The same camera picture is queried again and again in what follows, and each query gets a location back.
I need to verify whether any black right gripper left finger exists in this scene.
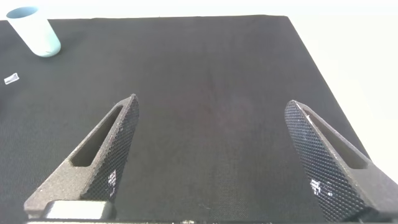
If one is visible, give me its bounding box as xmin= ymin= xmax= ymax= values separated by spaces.
xmin=24 ymin=93 xmax=140 ymax=218

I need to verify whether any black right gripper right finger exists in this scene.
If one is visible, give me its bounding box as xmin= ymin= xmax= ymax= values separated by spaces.
xmin=284 ymin=99 xmax=398 ymax=222

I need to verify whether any small clear tape scrap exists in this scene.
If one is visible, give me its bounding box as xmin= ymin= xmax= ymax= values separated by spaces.
xmin=3 ymin=72 xmax=20 ymax=85

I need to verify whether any black felt table cover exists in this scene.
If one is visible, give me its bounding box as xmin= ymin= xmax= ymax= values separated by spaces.
xmin=0 ymin=14 xmax=371 ymax=224

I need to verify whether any teal plastic cup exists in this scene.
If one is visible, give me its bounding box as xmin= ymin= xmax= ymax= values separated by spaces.
xmin=5 ymin=6 xmax=62 ymax=58

